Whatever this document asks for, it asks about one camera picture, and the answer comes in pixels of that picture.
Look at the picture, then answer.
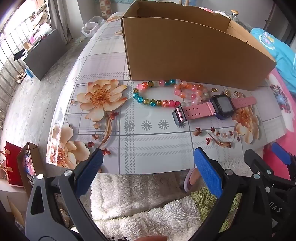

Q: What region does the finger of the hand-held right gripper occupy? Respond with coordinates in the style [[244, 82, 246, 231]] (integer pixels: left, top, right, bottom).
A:
[[244, 149, 275, 186], [271, 142, 296, 181]]

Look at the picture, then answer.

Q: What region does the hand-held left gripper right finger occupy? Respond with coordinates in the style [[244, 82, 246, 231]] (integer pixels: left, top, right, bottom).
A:
[[191, 147, 273, 241]]

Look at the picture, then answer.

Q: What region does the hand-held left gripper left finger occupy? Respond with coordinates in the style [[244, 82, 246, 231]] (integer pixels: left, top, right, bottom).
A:
[[25, 148, 109, 241]]

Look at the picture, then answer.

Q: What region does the pink strap smartwatch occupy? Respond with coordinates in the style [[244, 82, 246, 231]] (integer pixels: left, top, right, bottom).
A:
[[172, 94, 258, 127]]

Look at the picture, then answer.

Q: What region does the pink orange bead bracelet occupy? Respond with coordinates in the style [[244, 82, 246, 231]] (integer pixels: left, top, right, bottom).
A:
[[174, 79, 210, 106]]

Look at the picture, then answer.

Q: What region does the multicolour glass bead bracelet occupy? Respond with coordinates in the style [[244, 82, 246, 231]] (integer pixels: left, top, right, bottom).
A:
[[132, 79, 183, 107]]

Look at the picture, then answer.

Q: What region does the brown cardboard box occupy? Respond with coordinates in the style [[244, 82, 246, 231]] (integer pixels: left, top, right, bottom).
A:
[[121, 0, 277, 91]]

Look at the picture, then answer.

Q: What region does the person's left hand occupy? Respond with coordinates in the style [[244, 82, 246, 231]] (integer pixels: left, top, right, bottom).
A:
[[129, 235, 168, 241]]

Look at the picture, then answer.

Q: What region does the pink slipper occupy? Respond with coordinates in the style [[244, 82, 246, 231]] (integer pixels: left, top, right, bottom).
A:
[[183, 168, 202, 192]]

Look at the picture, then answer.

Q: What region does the pink flower blanket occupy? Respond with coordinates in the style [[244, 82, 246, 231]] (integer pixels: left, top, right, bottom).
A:
[[264, 67, 296, 181]]

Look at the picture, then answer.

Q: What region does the green fluffy mat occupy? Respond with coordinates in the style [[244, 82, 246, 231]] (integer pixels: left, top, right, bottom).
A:
[[191, 185, 241, 232]]

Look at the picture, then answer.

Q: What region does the white fluffy blanket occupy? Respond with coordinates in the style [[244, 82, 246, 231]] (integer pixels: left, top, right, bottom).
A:
[[90, 173, 201, 241]]

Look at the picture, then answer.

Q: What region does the brown paper bag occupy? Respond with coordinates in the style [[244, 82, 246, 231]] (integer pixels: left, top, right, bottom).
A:
[[17, 142, 45, 197]]

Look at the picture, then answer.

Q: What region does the red gift bag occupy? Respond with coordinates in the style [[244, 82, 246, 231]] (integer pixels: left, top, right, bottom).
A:
[[0, 142, 23, 187]]

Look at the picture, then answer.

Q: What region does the blue garment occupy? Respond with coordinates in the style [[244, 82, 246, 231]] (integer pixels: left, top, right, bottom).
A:
[[251, 27, 296, 93]]

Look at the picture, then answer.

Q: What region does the grey board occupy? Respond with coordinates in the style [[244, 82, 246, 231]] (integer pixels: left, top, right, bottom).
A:
[[24, 28, 67, 81]]

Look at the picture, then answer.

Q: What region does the white plastic bag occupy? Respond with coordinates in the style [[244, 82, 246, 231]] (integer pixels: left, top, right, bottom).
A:
[[81, 16, 105, 38]]

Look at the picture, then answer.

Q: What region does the grey curtain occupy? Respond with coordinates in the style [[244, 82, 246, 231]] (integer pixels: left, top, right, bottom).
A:
[[50, 0, 84, 44]]

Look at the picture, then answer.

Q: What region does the orange checked cloth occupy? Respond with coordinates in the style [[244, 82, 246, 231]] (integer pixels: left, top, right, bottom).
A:
[[99, 0, 121, 20]]

